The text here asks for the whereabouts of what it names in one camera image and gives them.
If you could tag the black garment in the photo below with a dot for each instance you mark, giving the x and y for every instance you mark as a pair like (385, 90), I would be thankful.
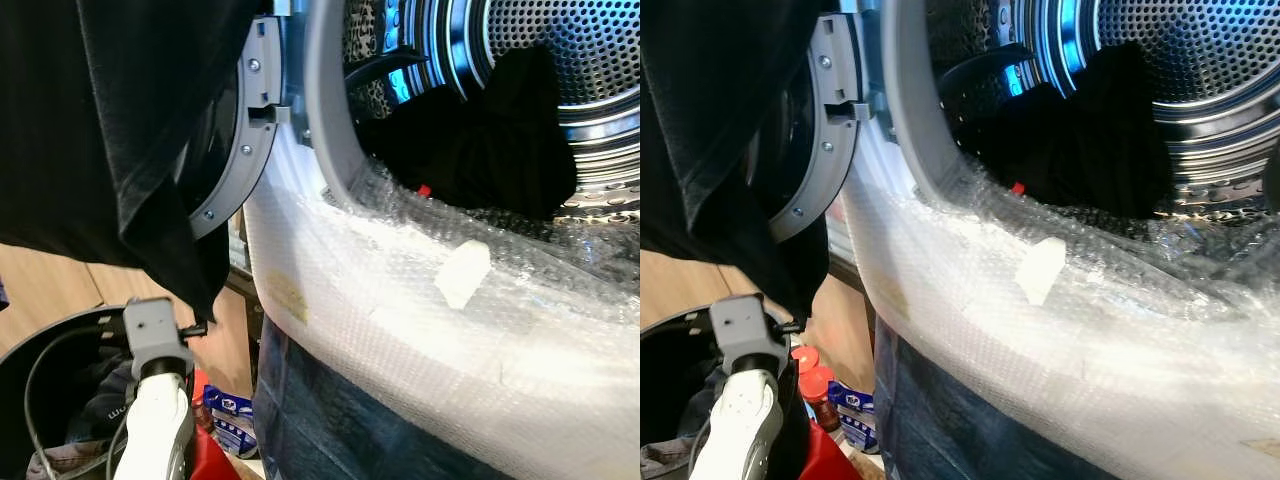
(1080, 150)
(490, 150)

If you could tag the bubble-wrapped white washing machine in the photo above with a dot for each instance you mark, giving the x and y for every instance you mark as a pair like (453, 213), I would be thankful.
(1000, 330)
(400, 330)

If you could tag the black laundry basket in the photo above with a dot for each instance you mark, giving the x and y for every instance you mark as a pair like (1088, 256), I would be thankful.
(665, 370)
(20, 370)

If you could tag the black cloth over door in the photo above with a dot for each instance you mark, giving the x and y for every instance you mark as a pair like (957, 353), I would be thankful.
(90, 120)
(720, 120)

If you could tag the white tape piece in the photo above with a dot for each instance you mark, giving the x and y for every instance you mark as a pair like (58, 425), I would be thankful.
(462, 275)
(1040, 272)

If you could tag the red-capped bottle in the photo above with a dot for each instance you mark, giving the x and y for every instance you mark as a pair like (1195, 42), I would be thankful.
(803, 357)
(818, 390)

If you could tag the grey-brown garment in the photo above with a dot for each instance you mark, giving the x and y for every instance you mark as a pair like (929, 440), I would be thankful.
(70, 462)
(665, 460)

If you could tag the grey washer door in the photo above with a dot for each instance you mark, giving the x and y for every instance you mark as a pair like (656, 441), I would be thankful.
(250, 130)
(835, 130)

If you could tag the blue detergent bag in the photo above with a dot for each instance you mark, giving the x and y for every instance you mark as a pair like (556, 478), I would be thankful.
(855, 415)
(230, 425)

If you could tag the red container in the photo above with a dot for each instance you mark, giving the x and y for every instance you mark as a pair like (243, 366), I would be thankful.
(825, 462)
(212, 462)

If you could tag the blue denim cloth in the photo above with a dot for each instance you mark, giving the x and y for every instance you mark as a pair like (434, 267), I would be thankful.
(950, 420)
(340, 420)

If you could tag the dark printed garment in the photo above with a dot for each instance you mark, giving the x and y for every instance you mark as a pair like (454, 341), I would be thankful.
(100, 395)

